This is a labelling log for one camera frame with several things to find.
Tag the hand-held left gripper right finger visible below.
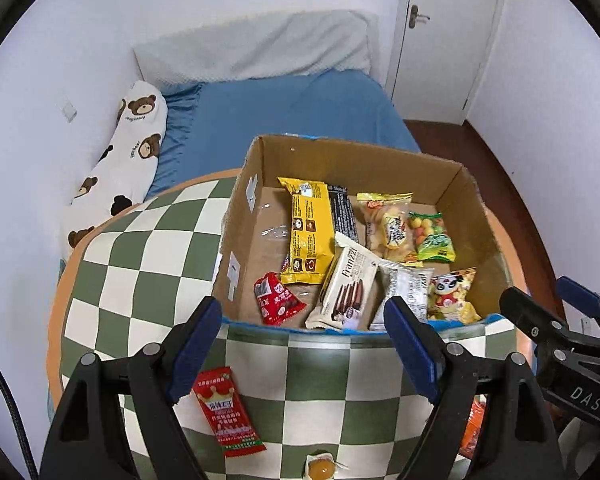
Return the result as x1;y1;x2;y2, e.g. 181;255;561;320
384;296;566;480

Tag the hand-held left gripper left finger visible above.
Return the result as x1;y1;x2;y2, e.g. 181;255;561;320
40;296;223;480

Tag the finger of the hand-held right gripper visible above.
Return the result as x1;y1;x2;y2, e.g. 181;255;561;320
499;287;573;357
555;276;600;341

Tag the panda print snack packet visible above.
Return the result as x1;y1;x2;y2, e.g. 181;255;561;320
426;267;482;325

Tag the silver grey snack packet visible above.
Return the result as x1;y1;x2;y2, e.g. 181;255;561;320
370;259;433;332

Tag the small bright red packet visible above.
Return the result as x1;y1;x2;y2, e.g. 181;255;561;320
253;272;307;327

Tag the white wafer biscuit packet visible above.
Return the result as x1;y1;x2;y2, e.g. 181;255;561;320
305;231;381;332

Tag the green candy packet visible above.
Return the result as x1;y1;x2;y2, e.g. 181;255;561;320
407;211;456;263

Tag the yellow rice cracker packet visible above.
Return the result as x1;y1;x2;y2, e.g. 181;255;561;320
356;192;418;266

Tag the black snack packet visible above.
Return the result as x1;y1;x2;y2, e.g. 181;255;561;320
327;185;357;241

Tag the yellow biscuit packet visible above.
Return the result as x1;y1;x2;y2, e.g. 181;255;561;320
277;176;338;286

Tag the cardboard box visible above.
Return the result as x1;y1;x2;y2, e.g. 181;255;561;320
212;134;513;333

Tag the long red sausage packet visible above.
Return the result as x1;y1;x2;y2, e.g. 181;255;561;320
194;367;267;457

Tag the orange snack packet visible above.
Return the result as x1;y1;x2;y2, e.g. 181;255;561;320
459;397;487;460

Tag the small orange jelly cup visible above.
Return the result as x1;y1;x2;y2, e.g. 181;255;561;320
302;450;351;480

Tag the white bear print pillow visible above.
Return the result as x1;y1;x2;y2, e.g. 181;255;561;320
62;81;168;261

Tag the blue bed sheet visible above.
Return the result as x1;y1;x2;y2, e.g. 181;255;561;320
145;67;421;201

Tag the white door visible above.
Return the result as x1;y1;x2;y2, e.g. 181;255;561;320
385;0;506;126

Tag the black cable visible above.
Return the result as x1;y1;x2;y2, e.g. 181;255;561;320
0;335;38;480

